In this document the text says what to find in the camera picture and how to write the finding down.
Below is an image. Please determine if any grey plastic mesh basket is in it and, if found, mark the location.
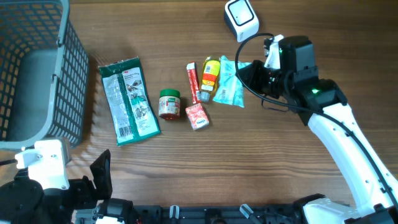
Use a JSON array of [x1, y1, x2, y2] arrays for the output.
[[1, 0, 90, 151]]

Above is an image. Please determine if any right black camera cable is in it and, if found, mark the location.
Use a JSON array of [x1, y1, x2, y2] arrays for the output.
[[234, 32, 398, 212]]

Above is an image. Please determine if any red juice carton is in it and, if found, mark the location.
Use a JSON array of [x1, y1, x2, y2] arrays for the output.
[[185, 103, 210, 130]]

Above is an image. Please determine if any green lid spice jar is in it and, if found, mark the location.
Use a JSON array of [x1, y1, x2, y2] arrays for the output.
[[159, 89, 181, 120]]

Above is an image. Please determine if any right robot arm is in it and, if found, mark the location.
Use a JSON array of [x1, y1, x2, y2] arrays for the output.
[[236, 33, 397, 223]]

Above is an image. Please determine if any green white snack pack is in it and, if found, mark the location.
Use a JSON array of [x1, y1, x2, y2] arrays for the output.
[[213, 55, 244, 108]]

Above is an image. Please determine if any white barcode scanner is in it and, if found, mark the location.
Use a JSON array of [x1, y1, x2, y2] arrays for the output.
[[224, 0, 259, 42]]

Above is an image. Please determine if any dark green box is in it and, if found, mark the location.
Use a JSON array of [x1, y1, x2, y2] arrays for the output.
[[99, 57, 160, 146]]

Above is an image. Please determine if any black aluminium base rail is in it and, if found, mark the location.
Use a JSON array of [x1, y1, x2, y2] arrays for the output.
[[75, 203, 353, 224]]

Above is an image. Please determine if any yellow liquid bottle grey cap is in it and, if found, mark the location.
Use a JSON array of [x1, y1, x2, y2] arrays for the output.
[[200, 57, 221, 103]]

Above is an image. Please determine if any red slim stick packet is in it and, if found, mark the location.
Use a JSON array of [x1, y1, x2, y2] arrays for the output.
[[187, 62, 201, 104]]

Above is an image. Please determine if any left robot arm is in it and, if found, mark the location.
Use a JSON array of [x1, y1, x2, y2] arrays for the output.
[[1, 149, 141, 223]]

